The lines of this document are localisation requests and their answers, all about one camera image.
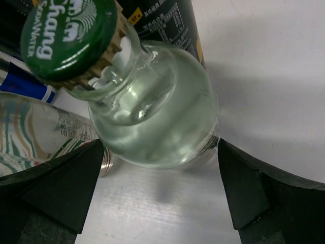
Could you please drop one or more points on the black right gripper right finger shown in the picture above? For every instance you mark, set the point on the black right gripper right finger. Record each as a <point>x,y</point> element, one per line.
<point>267,204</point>

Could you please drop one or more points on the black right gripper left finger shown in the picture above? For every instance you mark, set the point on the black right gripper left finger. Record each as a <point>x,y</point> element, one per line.
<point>49,203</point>

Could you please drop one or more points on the clear Chang soda bottle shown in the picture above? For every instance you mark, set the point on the clear Chang soda bottle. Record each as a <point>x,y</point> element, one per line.
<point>34,132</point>
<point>151,103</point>

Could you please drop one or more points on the blue silver energy can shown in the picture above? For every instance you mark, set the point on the blue silver energy can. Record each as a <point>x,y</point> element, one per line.
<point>18,81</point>

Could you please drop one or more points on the black yellow can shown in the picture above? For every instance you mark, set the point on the black yellow can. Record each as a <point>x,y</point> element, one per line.
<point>156,29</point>

